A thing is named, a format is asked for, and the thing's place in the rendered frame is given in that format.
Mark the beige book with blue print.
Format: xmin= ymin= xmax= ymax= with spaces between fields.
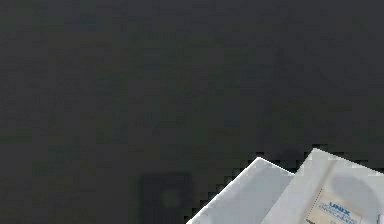
xmin=305 ymin=187 xmax=365 ymax=224

